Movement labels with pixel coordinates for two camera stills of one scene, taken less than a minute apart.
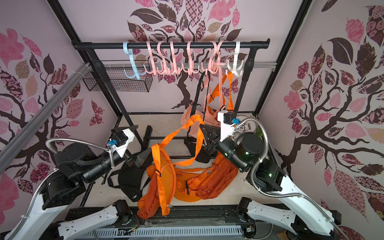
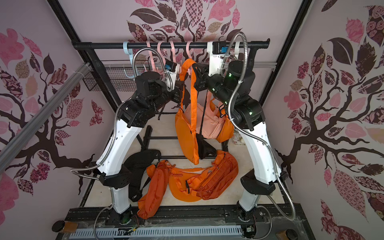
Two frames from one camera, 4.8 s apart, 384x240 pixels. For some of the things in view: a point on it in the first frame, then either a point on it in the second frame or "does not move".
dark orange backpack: x=149 y=203 does not move
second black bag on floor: x=131 y=180 does not move
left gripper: x=139 y=159 → x=177 y=87
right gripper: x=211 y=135 → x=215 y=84
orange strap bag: x=184 y=147 → x=186 y=126
